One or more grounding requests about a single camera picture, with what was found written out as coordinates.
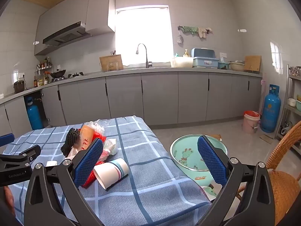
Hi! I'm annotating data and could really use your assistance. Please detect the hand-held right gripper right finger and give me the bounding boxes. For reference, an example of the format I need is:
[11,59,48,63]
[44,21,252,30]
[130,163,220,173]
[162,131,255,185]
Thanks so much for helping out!
[197,135,275,226]

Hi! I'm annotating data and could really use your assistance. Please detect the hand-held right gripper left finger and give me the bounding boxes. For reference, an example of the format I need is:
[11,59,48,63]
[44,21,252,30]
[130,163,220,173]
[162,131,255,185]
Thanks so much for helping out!
[24,138,105,226]

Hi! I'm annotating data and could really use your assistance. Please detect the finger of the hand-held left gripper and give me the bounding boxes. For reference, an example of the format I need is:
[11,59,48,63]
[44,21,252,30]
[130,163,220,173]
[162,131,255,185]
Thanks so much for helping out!
[0,133,15,147]
[0,144,41,169]

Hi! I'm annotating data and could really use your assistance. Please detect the red foam net sleeve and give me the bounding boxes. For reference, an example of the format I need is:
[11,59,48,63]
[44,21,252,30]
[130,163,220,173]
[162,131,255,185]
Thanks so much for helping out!
[81,151,110,189]

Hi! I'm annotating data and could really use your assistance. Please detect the orange snack packet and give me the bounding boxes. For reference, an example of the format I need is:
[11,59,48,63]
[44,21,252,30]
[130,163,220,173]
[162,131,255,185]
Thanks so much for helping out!
[69,125,95,157]

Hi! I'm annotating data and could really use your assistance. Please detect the white striped paper cup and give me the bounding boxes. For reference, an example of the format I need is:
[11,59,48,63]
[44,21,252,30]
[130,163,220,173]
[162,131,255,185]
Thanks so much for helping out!
[93,158,130,190]

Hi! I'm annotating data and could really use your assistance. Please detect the green giraffe print basin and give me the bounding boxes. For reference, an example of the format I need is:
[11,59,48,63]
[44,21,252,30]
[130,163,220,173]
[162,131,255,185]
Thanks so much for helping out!
[170,134,228,188]

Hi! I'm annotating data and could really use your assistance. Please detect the person's left hand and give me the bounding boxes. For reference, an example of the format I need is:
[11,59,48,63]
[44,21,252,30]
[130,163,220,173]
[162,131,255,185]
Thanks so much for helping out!
[3,186,15,217]

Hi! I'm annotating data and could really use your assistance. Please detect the crumpled white plastic wrapper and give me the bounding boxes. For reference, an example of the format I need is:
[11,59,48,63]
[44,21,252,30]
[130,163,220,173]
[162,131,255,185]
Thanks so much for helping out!
[103,137,118,156]

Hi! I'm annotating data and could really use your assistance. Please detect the white printed plastic bag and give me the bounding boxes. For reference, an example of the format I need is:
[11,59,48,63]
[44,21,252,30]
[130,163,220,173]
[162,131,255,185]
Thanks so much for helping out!
[200,185,223,197]

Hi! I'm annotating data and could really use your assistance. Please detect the blue gas cylinder in cabinet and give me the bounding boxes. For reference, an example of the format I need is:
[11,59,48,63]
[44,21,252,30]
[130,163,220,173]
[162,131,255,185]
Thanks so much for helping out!
[25,96,43,130]

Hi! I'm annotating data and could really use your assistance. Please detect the dark brown pot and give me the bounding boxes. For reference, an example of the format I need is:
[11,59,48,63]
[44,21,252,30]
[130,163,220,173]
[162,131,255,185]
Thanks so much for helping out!
[14,80,25,94]

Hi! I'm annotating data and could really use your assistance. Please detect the pink bucket with red liner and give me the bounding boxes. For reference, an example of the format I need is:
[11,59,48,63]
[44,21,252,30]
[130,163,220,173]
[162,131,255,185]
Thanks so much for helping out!
[242,111,261,133]

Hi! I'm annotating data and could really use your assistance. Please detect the blue checked tablecloth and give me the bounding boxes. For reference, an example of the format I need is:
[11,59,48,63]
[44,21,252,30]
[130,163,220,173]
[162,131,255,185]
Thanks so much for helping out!
[5,116,212,226]

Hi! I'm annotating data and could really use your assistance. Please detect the wicker chair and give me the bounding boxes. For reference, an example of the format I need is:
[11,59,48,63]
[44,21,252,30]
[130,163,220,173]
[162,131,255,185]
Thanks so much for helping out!
[235,121,301,226]

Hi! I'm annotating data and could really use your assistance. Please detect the large blue gas cylinder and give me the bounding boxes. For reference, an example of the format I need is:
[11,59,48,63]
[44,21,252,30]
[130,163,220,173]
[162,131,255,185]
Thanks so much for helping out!
[261,84,282,133]

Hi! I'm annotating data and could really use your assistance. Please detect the steel spice rack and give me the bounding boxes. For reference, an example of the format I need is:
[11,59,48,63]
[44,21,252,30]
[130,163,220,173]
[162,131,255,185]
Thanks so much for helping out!
[35,56,53,72]

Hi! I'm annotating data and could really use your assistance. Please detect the grey base cabinets with counter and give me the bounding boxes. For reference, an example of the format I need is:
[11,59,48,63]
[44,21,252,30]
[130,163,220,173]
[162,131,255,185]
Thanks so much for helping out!
[0,67,263,134]

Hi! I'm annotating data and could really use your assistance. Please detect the black wok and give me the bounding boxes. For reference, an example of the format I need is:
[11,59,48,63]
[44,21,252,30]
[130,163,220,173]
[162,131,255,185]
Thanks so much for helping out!
[45,69,67,79]

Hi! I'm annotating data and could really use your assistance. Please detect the gas stove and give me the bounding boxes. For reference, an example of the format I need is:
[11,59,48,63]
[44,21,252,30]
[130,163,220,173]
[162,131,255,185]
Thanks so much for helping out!
[50,72,85,82]

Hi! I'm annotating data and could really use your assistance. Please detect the metal shelf rack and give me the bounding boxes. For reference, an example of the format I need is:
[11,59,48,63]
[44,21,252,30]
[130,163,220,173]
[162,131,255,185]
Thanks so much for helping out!
[275,63,301,144]

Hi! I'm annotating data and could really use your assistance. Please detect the metal colander bowl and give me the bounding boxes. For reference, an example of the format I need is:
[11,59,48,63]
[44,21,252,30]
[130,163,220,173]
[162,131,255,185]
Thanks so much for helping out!
[229,60,246,71]

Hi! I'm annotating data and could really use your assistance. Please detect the wide wooden cutting board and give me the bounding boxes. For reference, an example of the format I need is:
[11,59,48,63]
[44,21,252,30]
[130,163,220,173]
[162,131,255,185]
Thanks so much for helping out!
[99,55,124,71]

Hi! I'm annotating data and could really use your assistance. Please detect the white plastic container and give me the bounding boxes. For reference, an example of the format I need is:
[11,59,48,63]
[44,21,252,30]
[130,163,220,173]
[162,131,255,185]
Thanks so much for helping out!
[171,56,194,68]

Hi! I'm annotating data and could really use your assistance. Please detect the blue dish drainer box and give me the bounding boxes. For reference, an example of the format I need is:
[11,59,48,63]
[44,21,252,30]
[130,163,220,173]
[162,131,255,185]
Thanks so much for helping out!
[191,48,219,68]

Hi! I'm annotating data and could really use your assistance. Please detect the small wooden cutting board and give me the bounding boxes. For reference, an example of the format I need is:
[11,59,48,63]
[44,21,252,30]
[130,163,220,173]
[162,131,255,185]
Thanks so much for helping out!
[244,56,261,72]

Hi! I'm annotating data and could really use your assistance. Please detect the black range hood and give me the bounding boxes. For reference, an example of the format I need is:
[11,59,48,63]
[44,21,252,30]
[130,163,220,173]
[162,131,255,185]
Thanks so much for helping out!
[42,22,92,46]

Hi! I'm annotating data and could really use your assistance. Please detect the steel gooseneck faucet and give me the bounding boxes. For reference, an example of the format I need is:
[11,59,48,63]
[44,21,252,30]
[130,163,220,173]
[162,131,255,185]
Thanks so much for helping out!
[136,43,153,69]

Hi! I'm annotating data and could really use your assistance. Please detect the beige rubber gloves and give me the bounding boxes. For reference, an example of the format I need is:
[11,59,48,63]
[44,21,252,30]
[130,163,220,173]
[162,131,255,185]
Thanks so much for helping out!
[198,27,213,39]

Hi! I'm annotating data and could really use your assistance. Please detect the green striped towel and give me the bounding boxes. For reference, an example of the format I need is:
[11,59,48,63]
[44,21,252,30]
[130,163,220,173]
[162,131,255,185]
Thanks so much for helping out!
[180,26,199,35]

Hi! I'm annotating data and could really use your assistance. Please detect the bright window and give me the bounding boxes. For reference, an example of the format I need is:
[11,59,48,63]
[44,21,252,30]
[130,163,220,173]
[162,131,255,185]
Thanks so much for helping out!
[115,5,174,66]

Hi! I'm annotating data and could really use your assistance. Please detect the grey wall cabinet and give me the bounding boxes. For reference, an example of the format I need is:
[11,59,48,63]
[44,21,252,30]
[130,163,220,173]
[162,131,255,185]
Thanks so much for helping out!
[34,0,117,56]

